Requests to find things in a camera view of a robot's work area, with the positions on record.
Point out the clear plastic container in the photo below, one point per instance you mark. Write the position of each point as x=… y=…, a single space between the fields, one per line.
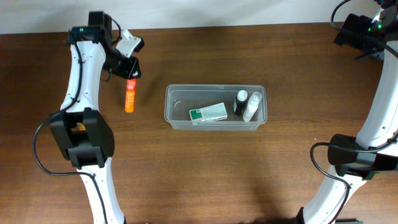
x=181 y=98

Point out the white green medicine box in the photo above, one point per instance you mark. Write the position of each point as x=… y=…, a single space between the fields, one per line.
x=215 y=112

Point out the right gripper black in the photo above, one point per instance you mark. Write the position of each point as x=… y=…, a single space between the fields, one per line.
x=358 y=24

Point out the small jar gold lid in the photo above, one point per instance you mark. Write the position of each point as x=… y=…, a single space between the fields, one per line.
x=81 y=127

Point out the dark bottle white cap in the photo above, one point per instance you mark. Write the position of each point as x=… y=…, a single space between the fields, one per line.
x=240 y=102

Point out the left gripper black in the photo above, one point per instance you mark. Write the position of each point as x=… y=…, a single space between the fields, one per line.
x=129 y=70

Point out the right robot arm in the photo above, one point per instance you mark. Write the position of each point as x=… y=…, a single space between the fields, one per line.
x=348 y=162

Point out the orange tube white cap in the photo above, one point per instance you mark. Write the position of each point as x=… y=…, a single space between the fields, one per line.
x=130 y=95

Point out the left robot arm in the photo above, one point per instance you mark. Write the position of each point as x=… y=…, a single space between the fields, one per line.
x=80 y=131

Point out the white spray bottle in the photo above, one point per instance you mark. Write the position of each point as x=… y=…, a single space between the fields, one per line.
x=252 y=105

